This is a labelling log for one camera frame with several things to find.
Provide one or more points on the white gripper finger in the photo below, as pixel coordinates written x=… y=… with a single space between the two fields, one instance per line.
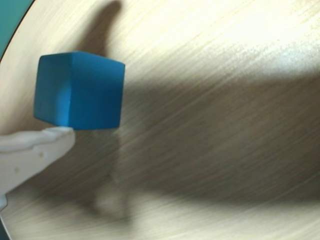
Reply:
x=32 y=155

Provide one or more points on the blue cube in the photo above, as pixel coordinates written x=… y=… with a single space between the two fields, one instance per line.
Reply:
x=82 y=95

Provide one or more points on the teal plastic box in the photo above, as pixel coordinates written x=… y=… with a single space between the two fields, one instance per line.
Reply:
x=10 y=17

